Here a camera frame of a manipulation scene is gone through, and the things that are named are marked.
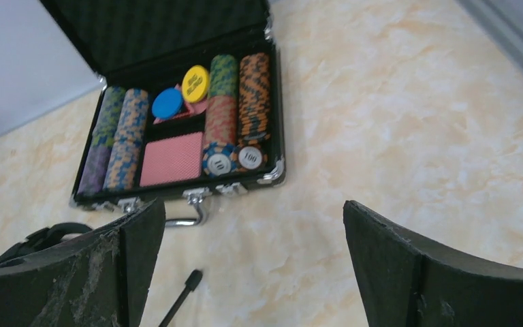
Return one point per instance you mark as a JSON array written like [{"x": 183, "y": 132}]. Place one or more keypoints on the orange black chip stack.
[{"x": 254, "y": 111}]

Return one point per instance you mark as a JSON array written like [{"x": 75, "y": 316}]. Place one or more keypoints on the blue dealer chip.
[{"x": 167, "y": 104}]

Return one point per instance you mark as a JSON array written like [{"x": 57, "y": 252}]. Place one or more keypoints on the purple green chip stack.
[{"x": 102, "y": 141}]

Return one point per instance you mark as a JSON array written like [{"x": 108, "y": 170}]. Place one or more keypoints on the shock mount tripod mic stand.
[{"x": 182, "y": 295}]

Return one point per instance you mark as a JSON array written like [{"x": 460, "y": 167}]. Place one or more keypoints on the yellow dealer chip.
[{"x": 195, "y": 84}]

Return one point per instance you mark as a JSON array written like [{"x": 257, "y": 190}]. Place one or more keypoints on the green red chip stack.
[{"x": 220, "y": 135}]

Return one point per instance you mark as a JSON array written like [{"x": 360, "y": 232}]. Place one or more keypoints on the black poker chip case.
[{"x": 150, "y": 45}]

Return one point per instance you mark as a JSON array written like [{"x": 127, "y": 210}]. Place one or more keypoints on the blue orange chip stack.
[{"x": 125, "y": 154}]

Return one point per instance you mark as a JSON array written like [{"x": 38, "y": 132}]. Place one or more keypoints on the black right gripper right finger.
[{"x": 407, "y": 279}]

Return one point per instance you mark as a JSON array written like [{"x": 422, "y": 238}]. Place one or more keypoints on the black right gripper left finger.
[{"x": 72, "y": 275}]

